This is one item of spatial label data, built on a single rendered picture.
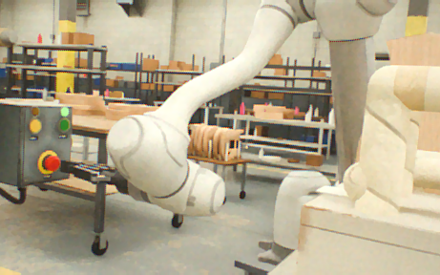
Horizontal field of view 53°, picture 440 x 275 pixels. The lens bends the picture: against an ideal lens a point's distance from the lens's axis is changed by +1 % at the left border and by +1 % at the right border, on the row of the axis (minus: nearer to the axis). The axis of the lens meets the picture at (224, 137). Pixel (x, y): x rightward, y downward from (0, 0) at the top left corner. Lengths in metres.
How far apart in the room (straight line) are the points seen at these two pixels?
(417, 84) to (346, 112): 0.75
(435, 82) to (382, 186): 0.08
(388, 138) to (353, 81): 0.73
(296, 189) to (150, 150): 0.61
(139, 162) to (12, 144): 0.49
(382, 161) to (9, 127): 0.98
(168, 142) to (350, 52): 0.48
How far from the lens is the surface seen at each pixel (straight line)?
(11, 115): 1.18
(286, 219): 1.29
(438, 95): 0.33
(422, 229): 0.33
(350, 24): 1.02
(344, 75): 1.06
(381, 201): 0.34
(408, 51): 0.70
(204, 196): 0.88
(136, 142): 0.75
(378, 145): 0.34
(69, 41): 6.05
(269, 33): 1.06
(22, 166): 1.17
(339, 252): 0.35
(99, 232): 3.25
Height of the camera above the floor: 1.18
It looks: 6 degrees down
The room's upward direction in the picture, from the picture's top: 4 degrees clockwise
